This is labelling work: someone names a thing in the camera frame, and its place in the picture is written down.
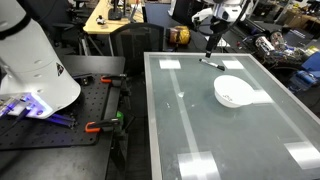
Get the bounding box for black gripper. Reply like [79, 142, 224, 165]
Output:
[204, 18, 226, 59]

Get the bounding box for black marker pen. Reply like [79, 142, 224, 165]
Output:
[198, 58, 226, 72]

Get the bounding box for white bowl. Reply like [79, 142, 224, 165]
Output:
[213, 74, 256, 108]

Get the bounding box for cluttered electronics pile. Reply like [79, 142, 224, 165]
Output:
[254, 30, 306, 65]

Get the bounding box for black mesh office chair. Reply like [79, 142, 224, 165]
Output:
[109, 22, 165, 76]

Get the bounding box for blue plastic device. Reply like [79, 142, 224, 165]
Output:
[289, 70, 318, 93]

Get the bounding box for black monitor stand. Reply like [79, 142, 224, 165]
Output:
[107, 0, 124, 21]

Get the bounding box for blue box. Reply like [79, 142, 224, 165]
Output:
[300, 50, 320, 72]

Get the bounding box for light wooden desk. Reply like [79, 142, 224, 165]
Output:
[82, 0, 145, 36]

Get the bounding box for small black white desk object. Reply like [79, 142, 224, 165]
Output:
[95, 15, 107, 26]

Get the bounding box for green plastic object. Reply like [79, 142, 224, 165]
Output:
[115, 111, 125, 123]

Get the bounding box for small black box device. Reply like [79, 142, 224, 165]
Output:
[79, 75, 94, 86]

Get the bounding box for black swivel office chair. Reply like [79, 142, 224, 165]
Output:
[49, 6, 88, 56]

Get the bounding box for black perforated mounting board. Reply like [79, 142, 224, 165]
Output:
[0, 73, 122, 151]

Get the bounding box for orange handled black clamp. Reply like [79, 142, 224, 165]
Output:
[84, 118, 122, 134]
[100, 73, 129, 88]

